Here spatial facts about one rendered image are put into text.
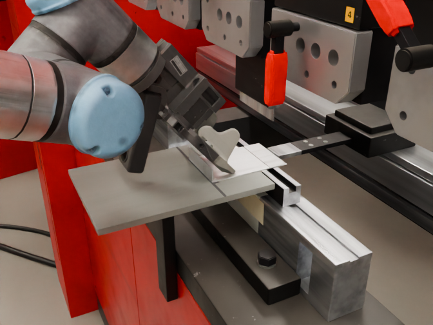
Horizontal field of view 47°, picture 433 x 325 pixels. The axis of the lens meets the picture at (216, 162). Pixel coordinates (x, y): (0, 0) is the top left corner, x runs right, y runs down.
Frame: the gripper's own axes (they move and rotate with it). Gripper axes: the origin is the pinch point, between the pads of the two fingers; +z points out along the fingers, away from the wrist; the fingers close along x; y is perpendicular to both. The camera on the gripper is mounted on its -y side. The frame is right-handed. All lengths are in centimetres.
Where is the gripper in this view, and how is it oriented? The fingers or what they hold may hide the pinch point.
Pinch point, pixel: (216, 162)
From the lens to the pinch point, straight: 76.5
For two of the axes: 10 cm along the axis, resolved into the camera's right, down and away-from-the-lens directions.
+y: 6.8, -7.3, 0.0
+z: 5.8, 5.4, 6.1
